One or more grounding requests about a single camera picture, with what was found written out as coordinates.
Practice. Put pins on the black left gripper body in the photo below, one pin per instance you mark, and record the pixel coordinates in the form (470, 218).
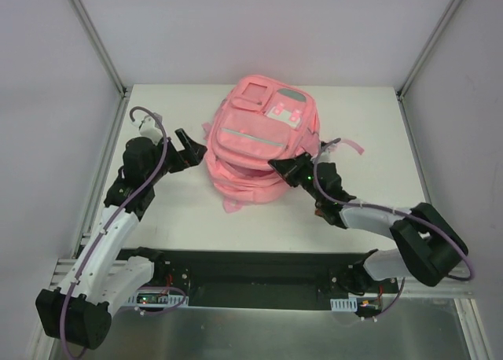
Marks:
(178, 156)

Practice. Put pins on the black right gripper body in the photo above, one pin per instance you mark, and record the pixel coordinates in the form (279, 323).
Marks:
(300, 171)

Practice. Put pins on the pink student backpack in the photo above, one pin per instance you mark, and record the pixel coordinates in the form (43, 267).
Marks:
(261, 119)

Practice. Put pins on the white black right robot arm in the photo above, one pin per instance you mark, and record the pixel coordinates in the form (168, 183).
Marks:
(427, 247)

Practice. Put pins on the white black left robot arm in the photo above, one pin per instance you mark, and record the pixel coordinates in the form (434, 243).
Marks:
(80, 309)

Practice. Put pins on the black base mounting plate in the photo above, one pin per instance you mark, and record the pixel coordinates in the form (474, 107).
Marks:
(270, 280)

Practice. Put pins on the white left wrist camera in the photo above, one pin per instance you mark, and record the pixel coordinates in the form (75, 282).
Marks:
(149, 128)

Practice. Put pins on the small white cable duct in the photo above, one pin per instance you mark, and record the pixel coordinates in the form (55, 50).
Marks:
(349, 304)

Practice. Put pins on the white slotted cable duct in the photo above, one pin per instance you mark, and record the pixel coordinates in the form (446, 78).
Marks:
(155, 300)

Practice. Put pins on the aluminium frame rail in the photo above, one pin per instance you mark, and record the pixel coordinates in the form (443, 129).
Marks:
(99, 47)

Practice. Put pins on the right aluminium frame post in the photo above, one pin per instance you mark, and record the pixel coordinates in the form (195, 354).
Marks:
(442, 24)

